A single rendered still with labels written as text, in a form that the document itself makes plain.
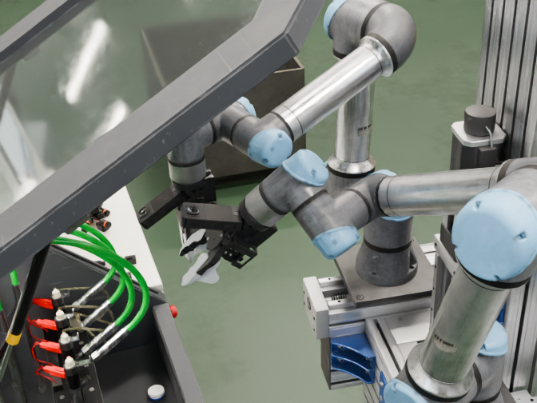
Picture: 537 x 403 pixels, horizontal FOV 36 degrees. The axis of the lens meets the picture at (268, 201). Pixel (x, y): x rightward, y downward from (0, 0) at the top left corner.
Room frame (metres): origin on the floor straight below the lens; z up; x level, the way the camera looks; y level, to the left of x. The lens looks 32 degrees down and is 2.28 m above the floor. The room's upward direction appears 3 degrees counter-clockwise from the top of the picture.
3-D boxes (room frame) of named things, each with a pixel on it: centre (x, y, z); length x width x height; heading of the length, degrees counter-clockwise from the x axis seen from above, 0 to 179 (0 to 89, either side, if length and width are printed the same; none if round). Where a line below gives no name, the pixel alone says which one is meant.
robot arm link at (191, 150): (1.48, 0.16, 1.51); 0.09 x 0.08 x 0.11; 125
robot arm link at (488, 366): (1.14, -0.36, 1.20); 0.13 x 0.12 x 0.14; 133
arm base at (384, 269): (1.63, -0.28, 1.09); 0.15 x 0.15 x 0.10
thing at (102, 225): (2.02, 0.50, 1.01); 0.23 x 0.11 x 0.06; 17
